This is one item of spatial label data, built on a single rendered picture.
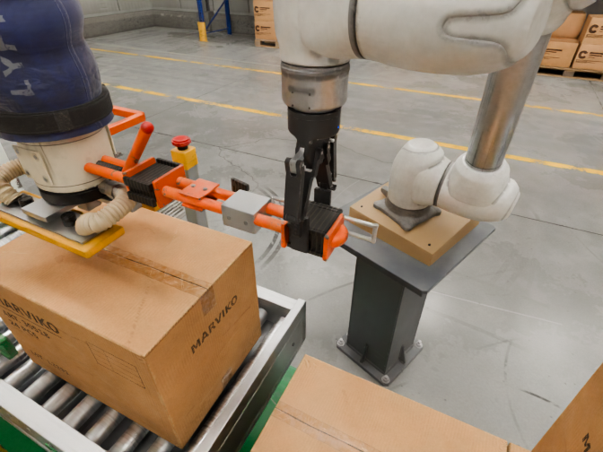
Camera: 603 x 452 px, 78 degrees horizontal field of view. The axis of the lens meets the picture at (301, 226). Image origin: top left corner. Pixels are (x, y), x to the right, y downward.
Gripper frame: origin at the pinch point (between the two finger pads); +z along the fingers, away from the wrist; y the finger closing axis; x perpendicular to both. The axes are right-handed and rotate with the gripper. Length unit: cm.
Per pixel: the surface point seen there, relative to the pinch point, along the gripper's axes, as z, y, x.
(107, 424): 66, 26, -48
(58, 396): 66, 26, -67
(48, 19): -28, 3, -48
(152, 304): 26.0, 11.1, -33.5
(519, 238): 120, -203, 67
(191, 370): 44, 12, -25
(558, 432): 49, -14, 55
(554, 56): 89, -713, 101
